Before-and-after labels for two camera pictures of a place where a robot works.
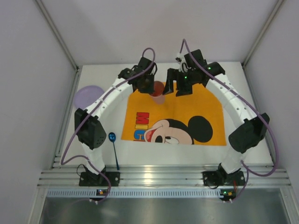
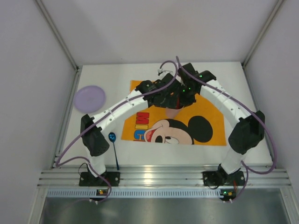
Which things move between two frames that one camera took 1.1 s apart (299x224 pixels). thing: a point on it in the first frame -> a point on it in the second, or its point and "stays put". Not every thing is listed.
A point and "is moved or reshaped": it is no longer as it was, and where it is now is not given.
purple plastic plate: x=86 y=95 stays put
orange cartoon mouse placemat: x=197 y=118 stays put
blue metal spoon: x=111 y=137 stays put
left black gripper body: x=146 y=83 -> x=167 y=100
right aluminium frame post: x=279 y=3 stays put
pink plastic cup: x=159 y=100 is moved or reshaped
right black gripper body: x=178 y=79 -> x=187 y=100
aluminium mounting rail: x=259 y=175 stays put
